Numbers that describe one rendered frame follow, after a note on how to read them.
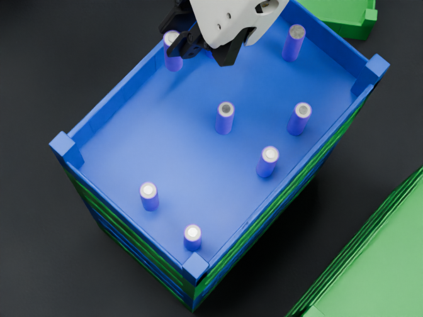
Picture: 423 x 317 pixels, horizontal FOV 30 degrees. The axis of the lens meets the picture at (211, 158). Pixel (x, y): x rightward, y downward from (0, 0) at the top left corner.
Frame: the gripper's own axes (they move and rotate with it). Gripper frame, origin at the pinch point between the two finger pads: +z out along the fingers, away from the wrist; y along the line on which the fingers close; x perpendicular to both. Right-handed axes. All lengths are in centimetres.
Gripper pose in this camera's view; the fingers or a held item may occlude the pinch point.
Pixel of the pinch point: (184, 31)
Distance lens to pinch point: 75.0
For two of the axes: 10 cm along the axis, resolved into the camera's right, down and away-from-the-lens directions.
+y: -3.1, -9.2, 2.4
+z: -4.3, 3.6, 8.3
